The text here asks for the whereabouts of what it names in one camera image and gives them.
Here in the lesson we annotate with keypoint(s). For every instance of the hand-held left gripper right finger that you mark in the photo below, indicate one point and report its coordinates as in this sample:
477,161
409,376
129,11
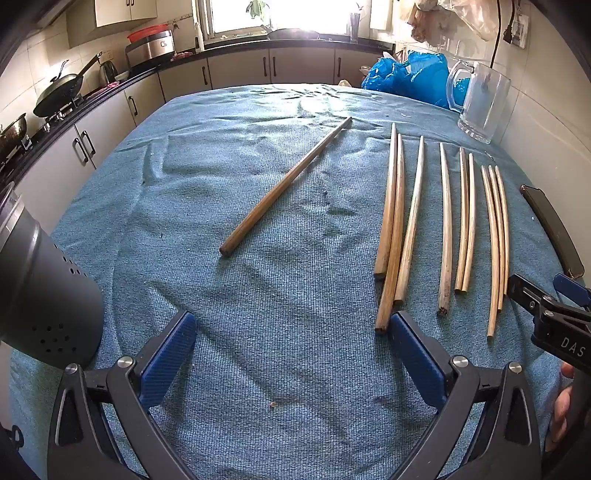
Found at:
418,360

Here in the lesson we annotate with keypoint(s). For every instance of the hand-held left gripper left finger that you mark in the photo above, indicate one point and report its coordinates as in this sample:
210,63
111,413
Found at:
168,360

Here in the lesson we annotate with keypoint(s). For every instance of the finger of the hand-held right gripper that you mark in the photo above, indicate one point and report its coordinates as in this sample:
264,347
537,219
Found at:
526,293
575,290

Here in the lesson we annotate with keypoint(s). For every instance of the bunch of wooden chopsticks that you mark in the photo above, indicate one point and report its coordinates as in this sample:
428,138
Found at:
381,261

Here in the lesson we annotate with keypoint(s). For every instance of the dark grey perforated utensil holder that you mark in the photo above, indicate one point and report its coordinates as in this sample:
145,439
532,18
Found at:
41,286

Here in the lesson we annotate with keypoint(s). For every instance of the long dark wooden chopstick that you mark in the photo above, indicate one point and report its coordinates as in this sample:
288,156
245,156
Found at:
286,184

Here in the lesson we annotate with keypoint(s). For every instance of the person's right hand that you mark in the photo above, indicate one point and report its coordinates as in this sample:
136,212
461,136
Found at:
562,406

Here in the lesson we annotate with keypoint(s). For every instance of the dark rectangular case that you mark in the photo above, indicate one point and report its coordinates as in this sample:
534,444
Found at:
554,230

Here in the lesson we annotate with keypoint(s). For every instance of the blue table cloth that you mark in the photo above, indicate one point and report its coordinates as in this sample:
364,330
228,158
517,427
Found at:
286,300

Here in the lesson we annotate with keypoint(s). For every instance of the glass mug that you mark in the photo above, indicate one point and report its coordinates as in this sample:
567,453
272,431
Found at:
485,101

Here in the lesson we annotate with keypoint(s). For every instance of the blue plastic bag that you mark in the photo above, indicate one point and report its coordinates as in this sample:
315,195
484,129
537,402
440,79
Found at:
381,76
427,78

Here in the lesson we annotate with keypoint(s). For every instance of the base kitchen cabinets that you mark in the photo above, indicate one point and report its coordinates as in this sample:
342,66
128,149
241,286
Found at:
111,124

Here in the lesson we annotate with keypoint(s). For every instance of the gas stove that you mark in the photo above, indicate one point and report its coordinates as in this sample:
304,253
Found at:
57,114

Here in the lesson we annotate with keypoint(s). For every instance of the metal cooking pot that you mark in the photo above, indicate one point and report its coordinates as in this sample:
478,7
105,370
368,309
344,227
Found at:
11,134

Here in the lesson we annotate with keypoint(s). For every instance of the hanging plastic bags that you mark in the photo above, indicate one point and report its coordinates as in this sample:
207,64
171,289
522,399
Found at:
461,16

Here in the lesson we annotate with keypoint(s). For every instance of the black kitchen countertop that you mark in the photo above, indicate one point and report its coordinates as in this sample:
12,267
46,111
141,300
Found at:
145,74

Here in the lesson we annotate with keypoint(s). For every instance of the black wok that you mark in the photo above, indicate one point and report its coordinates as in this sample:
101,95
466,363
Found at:
57,90

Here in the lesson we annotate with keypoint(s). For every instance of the metal kettle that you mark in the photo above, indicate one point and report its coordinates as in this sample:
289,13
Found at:
108,73

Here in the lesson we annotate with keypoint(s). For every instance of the pink cloth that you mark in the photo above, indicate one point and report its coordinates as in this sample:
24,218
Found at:
182,56

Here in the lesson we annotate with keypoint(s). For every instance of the silver rice cooker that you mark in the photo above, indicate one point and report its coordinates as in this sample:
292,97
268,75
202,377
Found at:
150,48

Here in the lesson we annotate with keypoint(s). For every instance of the dark utensil cup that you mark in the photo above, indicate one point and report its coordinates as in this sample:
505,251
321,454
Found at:
354,30

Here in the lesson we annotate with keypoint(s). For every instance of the white bottle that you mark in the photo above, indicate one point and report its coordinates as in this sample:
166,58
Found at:
199,39

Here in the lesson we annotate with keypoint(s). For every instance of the red basin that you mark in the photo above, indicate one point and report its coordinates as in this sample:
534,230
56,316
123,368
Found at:
147,33

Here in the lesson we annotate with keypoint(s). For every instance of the window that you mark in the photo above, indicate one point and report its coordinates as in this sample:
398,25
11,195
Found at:
300,16

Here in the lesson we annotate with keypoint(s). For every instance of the green cloth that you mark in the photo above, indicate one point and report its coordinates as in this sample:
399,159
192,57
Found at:
258,7

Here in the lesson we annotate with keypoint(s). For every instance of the wall power socket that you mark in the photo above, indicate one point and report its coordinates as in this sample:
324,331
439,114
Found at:
517,30

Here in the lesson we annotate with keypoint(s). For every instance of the wall kitchen cabinets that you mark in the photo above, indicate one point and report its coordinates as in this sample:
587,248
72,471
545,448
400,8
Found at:
115,14

